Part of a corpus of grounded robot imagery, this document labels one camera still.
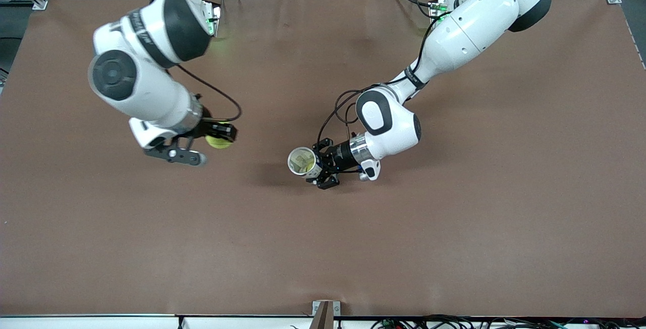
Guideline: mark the brown paper table cover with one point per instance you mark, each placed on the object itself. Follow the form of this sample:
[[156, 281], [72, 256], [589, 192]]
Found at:
[[323, 243]]

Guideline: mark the white table edge strip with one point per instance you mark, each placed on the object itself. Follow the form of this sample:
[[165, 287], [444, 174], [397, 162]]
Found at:
[[101, 323]]

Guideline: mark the yellow tennis ball black print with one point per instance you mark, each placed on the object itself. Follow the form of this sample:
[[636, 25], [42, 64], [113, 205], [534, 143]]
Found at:
[[218, 144]]

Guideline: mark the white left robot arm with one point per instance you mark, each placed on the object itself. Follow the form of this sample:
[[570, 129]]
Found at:
[[464, 31]]

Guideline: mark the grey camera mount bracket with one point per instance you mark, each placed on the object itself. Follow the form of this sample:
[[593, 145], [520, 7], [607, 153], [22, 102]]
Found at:
[[325, 314]]

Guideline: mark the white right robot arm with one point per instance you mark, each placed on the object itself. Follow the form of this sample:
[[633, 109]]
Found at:
[[146, 92]]

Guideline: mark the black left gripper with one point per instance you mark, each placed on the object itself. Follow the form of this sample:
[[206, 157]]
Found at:
[[341, 156]]

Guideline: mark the clear tennis ball can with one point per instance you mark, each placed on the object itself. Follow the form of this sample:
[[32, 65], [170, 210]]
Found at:
[[314, 169]]

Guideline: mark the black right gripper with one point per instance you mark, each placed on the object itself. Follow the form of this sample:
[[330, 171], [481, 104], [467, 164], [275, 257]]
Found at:
[[209, 128]]

